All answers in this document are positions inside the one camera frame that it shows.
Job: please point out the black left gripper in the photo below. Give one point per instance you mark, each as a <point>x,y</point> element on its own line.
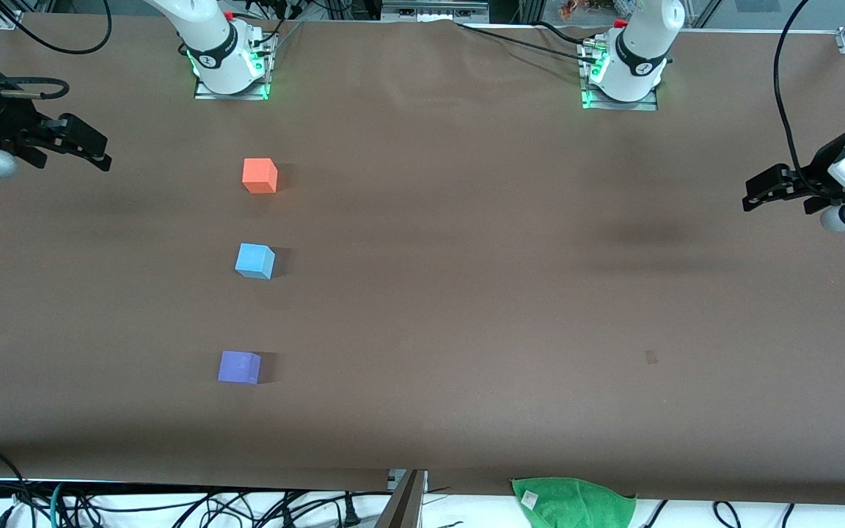
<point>817,170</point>

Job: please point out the blue foam block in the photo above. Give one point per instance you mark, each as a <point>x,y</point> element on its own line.
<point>254,260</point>

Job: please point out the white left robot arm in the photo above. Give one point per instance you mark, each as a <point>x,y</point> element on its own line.
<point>639,51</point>

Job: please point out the orange foam block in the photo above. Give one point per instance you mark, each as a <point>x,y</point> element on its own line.
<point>260,176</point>

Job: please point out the purple foam block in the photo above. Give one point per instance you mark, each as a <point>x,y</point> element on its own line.
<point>238,367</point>

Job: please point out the small colourful objects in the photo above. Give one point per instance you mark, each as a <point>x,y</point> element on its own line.
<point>584,7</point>

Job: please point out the green cloth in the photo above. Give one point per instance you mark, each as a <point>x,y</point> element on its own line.
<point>576,504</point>

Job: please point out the grey metal device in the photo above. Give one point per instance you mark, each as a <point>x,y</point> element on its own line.
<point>433,9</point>

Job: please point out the black power plug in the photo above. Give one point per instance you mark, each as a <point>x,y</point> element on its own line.
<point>350,513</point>

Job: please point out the grey metal bar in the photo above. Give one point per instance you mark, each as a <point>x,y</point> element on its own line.
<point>404,506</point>

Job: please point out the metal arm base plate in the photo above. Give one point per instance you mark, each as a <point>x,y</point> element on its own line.
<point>620,106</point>
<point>232,95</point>

